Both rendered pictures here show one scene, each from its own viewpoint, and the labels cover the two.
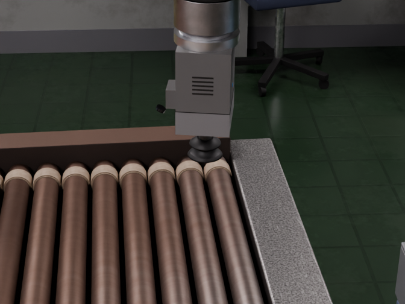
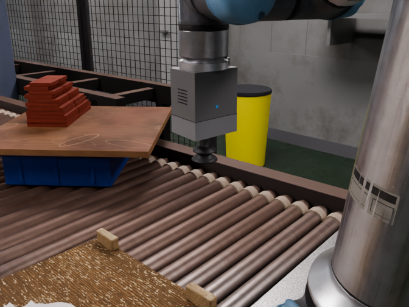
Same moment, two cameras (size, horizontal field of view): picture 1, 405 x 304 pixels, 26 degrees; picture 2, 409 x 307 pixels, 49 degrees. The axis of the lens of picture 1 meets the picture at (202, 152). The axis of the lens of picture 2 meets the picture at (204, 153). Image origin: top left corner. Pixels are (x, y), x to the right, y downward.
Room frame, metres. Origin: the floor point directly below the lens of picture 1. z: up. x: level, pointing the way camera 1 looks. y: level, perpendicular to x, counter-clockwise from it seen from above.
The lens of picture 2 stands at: (0.47, -0.50, 1.41)
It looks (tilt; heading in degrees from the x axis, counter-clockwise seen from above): 19 degrees down; 46
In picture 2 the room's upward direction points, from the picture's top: straight up
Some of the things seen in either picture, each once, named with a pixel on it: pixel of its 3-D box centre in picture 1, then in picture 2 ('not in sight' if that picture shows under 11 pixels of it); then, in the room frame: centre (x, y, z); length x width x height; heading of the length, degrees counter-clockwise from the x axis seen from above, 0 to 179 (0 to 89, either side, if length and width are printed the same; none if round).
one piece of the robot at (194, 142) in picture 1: (205, 144); (204, 151); (0.95, 0.00, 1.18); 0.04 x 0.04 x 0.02
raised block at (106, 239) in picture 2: not in sight; (107, 239); (0.88, 0.21, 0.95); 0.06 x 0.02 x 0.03; 92
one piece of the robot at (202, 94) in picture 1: (196, 73); (201, 94); (0.95, 0.01, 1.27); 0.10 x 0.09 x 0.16; 85
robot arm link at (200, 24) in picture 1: (207, 10); (205, 44); (0.95, -0.01, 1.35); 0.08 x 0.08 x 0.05
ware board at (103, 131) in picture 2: not in sight; (83, 127); (1.13, 0.73, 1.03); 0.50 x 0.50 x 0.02; 43
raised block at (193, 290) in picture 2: not in sight; (201, 297); (0.89, -0.06, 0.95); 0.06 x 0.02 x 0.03; 92
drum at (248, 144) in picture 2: not in sight; (246, 127); (3.37, 1.99, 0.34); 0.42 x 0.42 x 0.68
